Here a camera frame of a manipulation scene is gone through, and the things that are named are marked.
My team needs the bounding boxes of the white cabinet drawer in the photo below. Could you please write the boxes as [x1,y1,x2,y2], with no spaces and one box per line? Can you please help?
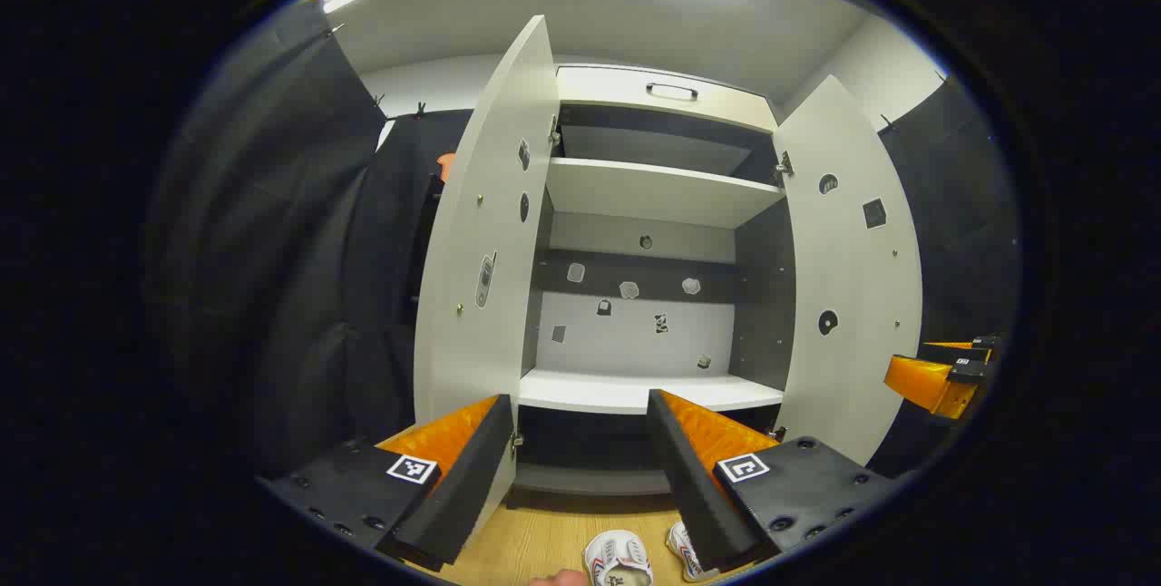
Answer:
[555,66,779,133]

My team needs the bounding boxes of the white shoe cabinet door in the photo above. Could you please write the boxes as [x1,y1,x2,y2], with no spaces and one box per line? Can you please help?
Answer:
[413,15,561,543]
[771,75,924,469]

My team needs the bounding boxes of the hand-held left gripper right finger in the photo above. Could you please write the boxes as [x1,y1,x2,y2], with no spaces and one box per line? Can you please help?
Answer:
[646,389,899,573]

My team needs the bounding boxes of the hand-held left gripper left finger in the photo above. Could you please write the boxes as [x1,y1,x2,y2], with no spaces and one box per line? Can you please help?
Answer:
[257,394,516,573]

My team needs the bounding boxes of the black backdrop cloth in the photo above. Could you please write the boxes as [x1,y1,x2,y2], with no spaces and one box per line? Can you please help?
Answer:
[150,1,1021,478]

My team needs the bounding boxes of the white canvas shoe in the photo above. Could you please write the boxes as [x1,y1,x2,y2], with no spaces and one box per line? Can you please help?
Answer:
[667,521,722,582]
[582,530,654,586]

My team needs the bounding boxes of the white shoe cabinet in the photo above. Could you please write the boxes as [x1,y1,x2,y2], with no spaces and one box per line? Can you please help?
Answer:
[512,64,790,510]

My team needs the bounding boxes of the white cabinet shelf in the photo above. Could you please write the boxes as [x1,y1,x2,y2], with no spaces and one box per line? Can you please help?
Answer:
[546,158,785,230]
[519,368,785,415]

